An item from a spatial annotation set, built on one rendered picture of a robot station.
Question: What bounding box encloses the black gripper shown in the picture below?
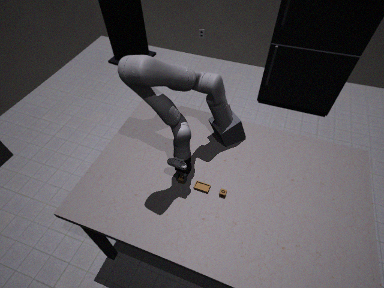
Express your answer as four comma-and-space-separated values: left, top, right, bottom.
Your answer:
167, 149, 191, 183

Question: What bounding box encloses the tan rectangular tray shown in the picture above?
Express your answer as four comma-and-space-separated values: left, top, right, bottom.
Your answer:
194, 181, 211, 194

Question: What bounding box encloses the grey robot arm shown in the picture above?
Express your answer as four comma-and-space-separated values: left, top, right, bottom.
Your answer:
118, 55, 233, 154

